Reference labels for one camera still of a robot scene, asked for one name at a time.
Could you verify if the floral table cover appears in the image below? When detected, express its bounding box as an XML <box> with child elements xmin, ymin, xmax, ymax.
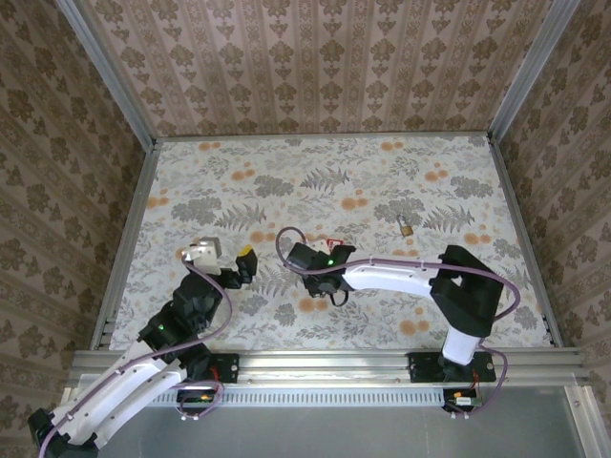
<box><xmin>109</xmin><ymin>136</ymin><xmax>550</xmax><ymax>352</ymax></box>

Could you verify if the grey metal panel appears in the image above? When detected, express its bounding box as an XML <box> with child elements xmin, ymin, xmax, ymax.
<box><xmin>45</xmin><ymin>385</ymin><xmax>600</xmax><ymax>458</ymax></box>

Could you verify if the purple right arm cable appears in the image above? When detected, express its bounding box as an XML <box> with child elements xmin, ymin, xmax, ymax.
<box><xmin>276</xmin><ymin>226</ymin><xmax>521</xmax><ymax>421</ymax></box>

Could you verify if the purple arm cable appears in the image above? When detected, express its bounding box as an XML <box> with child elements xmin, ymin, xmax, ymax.
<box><xmin>37</xmin><ymin>252</ymin><xmax>234</xmax><ymax>458</ymax></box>
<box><xmin>276</xmin><ymin>226</ymin><xmax>521</xmax><ymax>421</ymax></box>

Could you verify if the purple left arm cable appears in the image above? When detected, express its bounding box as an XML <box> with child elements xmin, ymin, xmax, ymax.
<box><xmin>37</xmin><ymin>252</ymin><xmax>234</xmax><ymax>458</ymax></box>

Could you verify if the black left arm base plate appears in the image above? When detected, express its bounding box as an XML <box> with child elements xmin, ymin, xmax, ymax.
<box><xmin>156</xmin><ymin>351</ymin><xmax>241</xmax><ymax>385</ymax></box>

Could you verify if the aluminium mounting rail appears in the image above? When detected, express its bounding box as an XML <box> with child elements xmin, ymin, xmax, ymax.
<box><xmin>66</xmin><ymin>346</ymin><xmax>588</xmax><ymax>388</ymax></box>

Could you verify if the aluminium table side rail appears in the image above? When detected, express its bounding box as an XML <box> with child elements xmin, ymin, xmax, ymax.
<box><xmin>92</xmin><ymin>141</ymin><xmax>159</xmax><ymax>353</ymax></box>
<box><xmin>487</xmin><ymin>135</ymin><xmax>565</xmax><ymax>349</ymax></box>

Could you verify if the grey slotted cable duct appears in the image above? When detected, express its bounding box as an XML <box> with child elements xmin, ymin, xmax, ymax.
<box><xmin>85</xmin><ymin>388</ymin><xmax>450</xmax><ymax>409</ymax></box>

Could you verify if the aluminium table end rail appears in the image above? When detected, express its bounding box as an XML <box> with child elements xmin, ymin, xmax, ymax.
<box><xmin>153</xmin><ymin>135</ymin><xmax>493</xmax><ymax>143</ymax></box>

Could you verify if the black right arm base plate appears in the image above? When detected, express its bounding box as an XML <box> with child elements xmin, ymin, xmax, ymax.
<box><xmin>408</xmin><ymin>351</ymin><xmax>497</xmax><ymax>385</ymax></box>

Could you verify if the aluminium frame post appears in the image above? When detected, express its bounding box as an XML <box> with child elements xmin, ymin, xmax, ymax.
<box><xmin>53</xmin><ymin>0</ymin><xmax>159</xmax><ymax>150</ymax></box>
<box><xmin>485</xmin><ymin>0</ymin><xmax>582</xmax><ymax>144</ymax></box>

